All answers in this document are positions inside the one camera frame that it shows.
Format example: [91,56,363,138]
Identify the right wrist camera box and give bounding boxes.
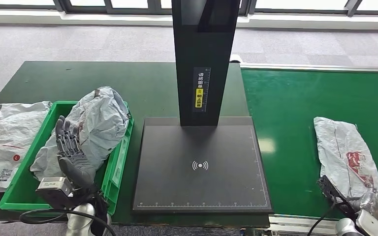
[317,175,344,205]

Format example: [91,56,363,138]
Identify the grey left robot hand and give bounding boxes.
[54,116,97,190]

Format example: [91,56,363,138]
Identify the green plastic crate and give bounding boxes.
[0,100,135,216]

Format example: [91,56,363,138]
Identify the black yellow ruler label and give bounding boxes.
[193,67,212,113]

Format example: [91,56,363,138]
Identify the dark window frame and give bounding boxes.
[0,0,378,15]

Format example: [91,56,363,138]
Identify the aluminium conveyor frame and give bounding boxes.
[238,62,378,236]

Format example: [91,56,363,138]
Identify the white bag with red print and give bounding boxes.
[0,101,52,192]

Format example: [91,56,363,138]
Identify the white window sill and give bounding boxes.
[0,9,378,30]

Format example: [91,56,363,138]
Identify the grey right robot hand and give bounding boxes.
[352,190,378,223]

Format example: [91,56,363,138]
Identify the grey parcel bag red print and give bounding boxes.
[313,117,378,207]

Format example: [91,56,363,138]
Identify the dark green table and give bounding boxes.
[0,60,271,228]

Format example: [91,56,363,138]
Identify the black inbound scanner machine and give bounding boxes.
[132,0,273,214]

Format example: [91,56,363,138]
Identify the green conveyor belt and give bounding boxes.
[241,68,378,224]

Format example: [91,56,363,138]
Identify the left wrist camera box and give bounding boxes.
[35,177,74,209]

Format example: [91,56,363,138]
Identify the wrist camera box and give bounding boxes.
[35,177,74,209]
[317,175,344,205]

